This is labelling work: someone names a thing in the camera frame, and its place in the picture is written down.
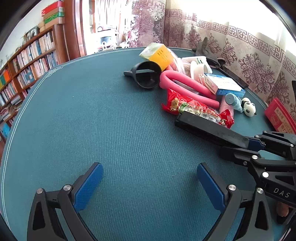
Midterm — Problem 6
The blue and white medicine box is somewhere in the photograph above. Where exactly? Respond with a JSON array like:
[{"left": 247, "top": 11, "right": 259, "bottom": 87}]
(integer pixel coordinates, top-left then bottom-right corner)
[{"left": 204, "top": 73, "right": 246, "bottom": 96}]

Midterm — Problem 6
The red snack packet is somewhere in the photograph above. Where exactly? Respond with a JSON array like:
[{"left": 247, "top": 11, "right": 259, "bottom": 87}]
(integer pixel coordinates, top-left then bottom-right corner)
[{"left": 161, "top": 88, "right": 234, "bottom": 129}]

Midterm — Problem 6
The white stroller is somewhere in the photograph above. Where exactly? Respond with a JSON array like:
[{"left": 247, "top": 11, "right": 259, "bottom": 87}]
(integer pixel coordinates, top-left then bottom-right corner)
[{"left": 97, "top": 25, "right": 117, "bottom": 51}]

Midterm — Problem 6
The black rectangular object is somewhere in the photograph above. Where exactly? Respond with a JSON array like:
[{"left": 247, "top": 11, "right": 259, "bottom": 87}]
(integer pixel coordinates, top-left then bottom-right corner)
[{"left": 174, "top": 113, "right": 250, "bottom": 149}]

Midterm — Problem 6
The pink foam hair curler stick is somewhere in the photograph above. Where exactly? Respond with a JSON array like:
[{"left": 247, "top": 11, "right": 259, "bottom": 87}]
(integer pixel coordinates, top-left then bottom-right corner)
[{"left": 159, "top": 70, "right": 220, "bottom": 109}]

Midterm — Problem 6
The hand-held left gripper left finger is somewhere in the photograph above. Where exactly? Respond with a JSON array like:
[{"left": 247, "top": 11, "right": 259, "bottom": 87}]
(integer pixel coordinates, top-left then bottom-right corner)
[{"left": 27, "top": 162, "right": 104, "bottom": 241}]

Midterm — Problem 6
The wooden bookshelf with books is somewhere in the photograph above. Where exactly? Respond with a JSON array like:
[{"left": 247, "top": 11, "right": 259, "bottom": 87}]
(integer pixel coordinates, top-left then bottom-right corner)
[{"left": 0, "top": 24, "right": 70, "bottom": 144}]

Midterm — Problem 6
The wooden door frame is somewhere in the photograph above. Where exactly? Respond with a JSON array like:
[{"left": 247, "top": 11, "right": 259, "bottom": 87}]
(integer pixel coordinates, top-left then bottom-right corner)
[{"left": 63, "top": 0, "right": 88, "bottom": 60}]

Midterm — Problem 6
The small blue bottle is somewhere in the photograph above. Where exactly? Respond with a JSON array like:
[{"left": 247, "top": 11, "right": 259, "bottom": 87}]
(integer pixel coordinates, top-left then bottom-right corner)
[{"left": 225, "top": 93, "right": 243, "bottom": 113}]

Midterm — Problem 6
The white tissue packet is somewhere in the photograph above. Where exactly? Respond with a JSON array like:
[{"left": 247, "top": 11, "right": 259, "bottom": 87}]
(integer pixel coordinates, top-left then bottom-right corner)
[{"left": 182, "top": 56, "right": 207, "bottom": 65}]

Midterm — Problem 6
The red box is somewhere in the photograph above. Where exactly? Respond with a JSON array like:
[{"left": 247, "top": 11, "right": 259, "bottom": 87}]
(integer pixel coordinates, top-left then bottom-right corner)
[{"left": 42, "top": 1, "right": 65, "bottom": 16}]

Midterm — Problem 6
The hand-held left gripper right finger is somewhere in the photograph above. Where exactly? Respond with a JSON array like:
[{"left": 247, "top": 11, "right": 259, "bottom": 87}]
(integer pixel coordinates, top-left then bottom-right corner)
[{"left": 196, "top": 163, "right": 275, "bottom": 241}]

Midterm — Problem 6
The red box container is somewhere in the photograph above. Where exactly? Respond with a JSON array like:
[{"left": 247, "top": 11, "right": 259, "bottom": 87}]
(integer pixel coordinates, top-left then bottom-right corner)
[{"left": 264, "top": 97, "right": 296, "bottom": 135}]

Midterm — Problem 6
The person's right hand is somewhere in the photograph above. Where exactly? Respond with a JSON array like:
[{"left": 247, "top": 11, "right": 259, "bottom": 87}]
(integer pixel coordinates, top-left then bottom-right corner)
[{"left": 277, "top": 202, "right": 289, "bottom": 217}]

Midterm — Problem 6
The black patterned flat case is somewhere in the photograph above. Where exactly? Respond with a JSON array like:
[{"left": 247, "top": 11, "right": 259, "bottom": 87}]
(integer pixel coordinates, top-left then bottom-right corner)
[{"left": 220, "top": 66, "right": 249, "bottom": 89}]

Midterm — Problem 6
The panda toy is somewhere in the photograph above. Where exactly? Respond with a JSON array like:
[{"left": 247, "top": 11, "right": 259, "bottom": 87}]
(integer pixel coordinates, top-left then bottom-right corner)
[{"left": 240, "top": 97, "right": 257, "bottom": 117}]

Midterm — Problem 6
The yellow cardboard box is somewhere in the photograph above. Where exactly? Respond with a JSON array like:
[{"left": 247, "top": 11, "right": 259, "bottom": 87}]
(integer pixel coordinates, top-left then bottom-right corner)
[{"left": 139, "top": 43, "right": 175, "bottom": 72}]

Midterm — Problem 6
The black plastic scoop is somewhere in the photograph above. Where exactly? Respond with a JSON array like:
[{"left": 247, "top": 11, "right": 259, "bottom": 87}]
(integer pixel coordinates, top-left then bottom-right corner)
[{"left": 124, "top": 61, "right": 162, "bottom": 90}]

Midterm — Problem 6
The grey glove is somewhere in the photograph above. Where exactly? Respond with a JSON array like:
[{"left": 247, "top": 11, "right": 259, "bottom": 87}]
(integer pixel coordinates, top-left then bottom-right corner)
[{"left": 195, "top": 37, "right": 228, "bottom": 67}]

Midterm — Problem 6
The purple patterned curtain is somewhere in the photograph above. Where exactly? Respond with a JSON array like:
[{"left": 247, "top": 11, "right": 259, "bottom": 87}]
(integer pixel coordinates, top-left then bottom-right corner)
[{"left": 131, "top": 0, "right": 296, "bottom": 109}]

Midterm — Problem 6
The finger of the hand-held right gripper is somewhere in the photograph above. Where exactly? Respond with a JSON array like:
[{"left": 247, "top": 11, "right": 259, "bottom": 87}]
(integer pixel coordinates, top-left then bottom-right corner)
[
  {"left": 220, "top": 147, "right": 296, "bottom": 184},
  {"left": 248, "top": 131, "right": 296, "bottom": 160}
]

